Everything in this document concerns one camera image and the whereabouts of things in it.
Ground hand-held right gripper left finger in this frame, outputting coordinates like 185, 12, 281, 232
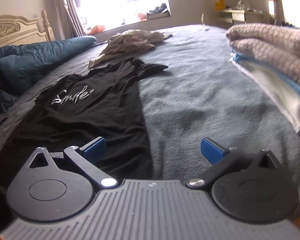
28, 136, 117, 188

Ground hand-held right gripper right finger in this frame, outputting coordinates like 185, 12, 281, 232
186, 137, 281, 189

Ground black printed t-shirt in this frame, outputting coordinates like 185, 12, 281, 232
0, 56, 170, 188

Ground dark clothes on windowsill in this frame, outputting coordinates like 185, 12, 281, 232
150, 3, 168, 13

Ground folded blue garment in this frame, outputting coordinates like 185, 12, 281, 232
228, 52, 300, 100

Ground beige crumpled garment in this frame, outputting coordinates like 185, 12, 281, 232
88, 36, 156, 70

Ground blue duvet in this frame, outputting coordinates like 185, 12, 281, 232
0, 35, 98, 121

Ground white crumpled garment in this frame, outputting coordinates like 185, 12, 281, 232
109, 29, 171, 46

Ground cream desk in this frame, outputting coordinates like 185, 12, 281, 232
216, 7, 275, 26

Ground cream carved headboard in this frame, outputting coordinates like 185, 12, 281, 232
0, 9, 56, 51

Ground grey curtain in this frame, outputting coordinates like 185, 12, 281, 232
51, 0, 87, 41

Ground open cardboard shoe box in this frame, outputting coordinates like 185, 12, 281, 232
146, 3, 170, 20

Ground crumpled clear plastic bag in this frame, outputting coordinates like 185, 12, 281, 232
236, 0, 252, 10

